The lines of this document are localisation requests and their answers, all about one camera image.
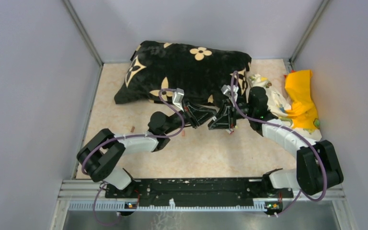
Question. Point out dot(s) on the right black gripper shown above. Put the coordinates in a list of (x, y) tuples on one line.
[(226, 118)]

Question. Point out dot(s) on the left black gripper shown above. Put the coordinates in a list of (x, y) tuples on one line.
[(188, 111)]

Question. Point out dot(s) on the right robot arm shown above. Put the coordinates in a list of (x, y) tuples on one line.
[(317, 163)]

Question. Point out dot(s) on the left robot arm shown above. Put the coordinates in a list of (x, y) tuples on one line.
[(99, 157)]

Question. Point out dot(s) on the black floral pillow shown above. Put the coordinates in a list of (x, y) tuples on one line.
[(199, 71)]

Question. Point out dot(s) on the white patterned cloth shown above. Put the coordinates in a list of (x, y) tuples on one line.
[(278, 104)]

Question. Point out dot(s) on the yellow cloth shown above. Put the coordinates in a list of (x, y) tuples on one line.
[(303, 111)]

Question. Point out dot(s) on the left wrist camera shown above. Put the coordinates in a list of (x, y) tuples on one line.
[(177, 98)]

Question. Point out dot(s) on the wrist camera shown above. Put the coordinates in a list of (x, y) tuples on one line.
[(229, 91), (177, 98)]

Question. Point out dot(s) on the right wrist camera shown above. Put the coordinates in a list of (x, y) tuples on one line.
[(229, 91)]

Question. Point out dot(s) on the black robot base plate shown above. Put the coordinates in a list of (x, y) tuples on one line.
[(198, 192)]

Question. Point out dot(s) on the aluminium frame rail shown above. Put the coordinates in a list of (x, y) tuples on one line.
[(85, 195)]

